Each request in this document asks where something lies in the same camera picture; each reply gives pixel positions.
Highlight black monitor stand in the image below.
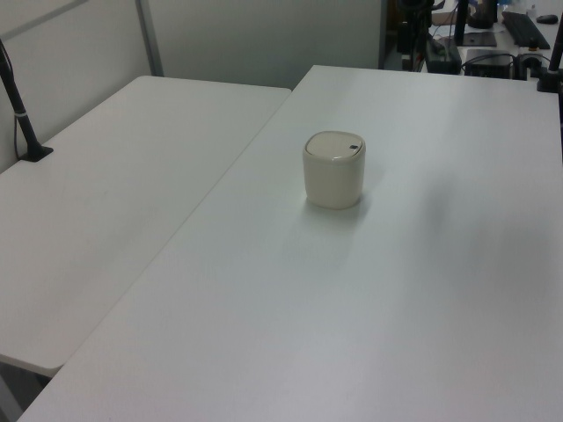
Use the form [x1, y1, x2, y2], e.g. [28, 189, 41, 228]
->
[454, 0, 499, 47]

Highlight black cylinder container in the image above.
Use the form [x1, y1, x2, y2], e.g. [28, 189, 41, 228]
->
[466, 0, 500, 30]

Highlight black keyboard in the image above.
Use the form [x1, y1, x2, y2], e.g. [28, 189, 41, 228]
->
[501, 10, 552, 51]

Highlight black electronics box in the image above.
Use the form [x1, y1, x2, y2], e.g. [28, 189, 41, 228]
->
[460, 48, 516, 79]

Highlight beige mini trash bin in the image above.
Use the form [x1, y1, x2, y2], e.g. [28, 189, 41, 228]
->
[301, 130, 368, 210]

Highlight beige swing lid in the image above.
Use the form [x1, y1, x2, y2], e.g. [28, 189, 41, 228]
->
[305, 131, 366, 161]

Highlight grey metal partition post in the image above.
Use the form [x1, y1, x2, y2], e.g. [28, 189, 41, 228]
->
[135, 0, 165, 78]

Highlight white small device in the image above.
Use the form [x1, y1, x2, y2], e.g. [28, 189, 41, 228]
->
[516, 43, 543, 81]

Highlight black clamp pole with cable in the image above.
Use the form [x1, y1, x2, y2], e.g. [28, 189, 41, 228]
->
[0, 37, 55, 164]

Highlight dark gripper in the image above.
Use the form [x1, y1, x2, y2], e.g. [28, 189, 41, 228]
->
[397, 0, 443, 68]

